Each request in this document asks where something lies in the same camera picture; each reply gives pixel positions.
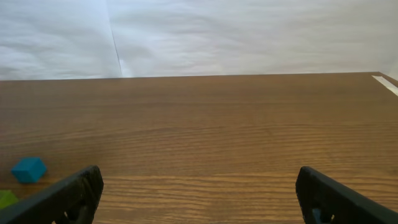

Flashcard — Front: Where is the green cube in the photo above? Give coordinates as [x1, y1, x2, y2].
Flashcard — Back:
[0, 189, 19, 210]

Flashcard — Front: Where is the blue cube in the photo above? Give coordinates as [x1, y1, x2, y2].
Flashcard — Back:
[11, 157, 48, 184]

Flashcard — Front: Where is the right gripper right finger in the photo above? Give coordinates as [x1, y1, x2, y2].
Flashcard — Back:
[295, 166, 398, 224]

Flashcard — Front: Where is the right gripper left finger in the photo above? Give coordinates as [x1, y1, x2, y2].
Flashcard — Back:
[0, 165, 104, 224]

